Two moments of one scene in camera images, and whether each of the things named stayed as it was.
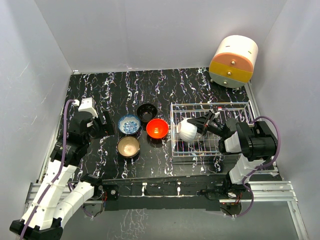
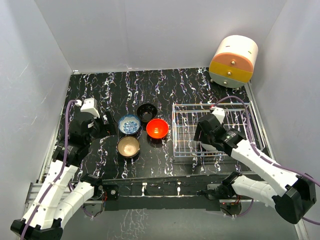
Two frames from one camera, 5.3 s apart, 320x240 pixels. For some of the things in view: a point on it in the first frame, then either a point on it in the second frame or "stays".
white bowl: x=186 y=131 → x=209 y=147
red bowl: x=157 y=128 stays
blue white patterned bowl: x=129 y=124 stays
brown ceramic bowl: x=128 y=147 stays
